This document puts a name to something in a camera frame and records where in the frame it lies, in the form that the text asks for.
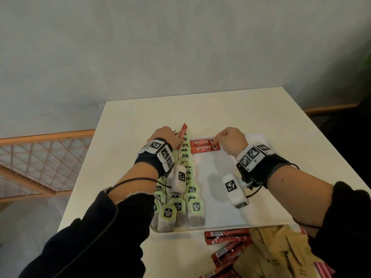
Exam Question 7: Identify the person's right hand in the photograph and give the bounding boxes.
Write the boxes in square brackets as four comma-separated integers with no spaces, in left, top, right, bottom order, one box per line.
[214,127,249,158]

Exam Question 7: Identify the person's left hand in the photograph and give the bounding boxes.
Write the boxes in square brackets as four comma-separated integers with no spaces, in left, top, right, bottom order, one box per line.
[146,126,185,151]

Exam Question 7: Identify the white tray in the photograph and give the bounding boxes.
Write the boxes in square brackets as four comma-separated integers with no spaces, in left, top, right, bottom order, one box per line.
[150,133,296,234]

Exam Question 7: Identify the rows of laid tea bags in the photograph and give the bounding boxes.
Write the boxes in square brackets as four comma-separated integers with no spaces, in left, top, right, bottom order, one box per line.
[150,133,207,232]

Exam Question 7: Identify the pile of red coffee sachets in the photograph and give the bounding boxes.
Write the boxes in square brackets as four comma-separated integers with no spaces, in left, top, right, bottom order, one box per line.
[198,228,253,278]

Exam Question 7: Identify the pile of brown sugar packets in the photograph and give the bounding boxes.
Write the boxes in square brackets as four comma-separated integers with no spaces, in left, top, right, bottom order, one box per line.
[233,225,324,278]

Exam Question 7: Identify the red stirrer sticks bundle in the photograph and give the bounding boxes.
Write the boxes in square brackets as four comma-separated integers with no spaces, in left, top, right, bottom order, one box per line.
[298,225,335,277]

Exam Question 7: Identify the person's right forearm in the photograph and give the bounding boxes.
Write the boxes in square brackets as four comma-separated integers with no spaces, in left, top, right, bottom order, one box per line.
[266,164,334,238]

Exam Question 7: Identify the person's left forearm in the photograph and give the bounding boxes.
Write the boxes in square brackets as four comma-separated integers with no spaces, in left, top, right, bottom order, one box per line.
[107,162,160,205]

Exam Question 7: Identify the person's black top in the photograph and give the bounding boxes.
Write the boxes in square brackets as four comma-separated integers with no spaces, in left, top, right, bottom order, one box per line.
[19,181,371,278]

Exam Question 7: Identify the black left wristband marker tags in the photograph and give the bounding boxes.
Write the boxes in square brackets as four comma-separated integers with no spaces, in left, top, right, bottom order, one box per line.
[134,138,176,178]

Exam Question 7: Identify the wooden lattice screen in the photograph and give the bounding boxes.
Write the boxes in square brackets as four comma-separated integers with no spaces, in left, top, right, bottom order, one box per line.
[0,129,96,203]

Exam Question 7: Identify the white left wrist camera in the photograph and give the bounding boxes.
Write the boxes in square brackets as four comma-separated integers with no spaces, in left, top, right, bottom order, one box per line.
[166,164,187,194]

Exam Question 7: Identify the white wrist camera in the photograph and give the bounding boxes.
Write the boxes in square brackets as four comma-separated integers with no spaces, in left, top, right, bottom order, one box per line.
[221,173,250,209]
[166,164,187,194]

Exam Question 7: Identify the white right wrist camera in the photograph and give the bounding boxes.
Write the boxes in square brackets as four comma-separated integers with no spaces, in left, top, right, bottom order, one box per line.
[221,173,250,209]

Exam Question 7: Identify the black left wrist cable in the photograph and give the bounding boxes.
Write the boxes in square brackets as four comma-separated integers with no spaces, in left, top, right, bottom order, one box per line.
[55,178,172,278]

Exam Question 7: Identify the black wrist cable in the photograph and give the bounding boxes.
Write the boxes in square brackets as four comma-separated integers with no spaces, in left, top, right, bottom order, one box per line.
[246,163,322,229]
[55,178,172,278]

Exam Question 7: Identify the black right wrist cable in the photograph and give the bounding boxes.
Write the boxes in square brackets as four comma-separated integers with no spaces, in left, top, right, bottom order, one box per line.
[246,163,322,229]

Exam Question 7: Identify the wooden wall rail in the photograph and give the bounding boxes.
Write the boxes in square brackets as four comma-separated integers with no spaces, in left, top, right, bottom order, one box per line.
[303,103,360,115]

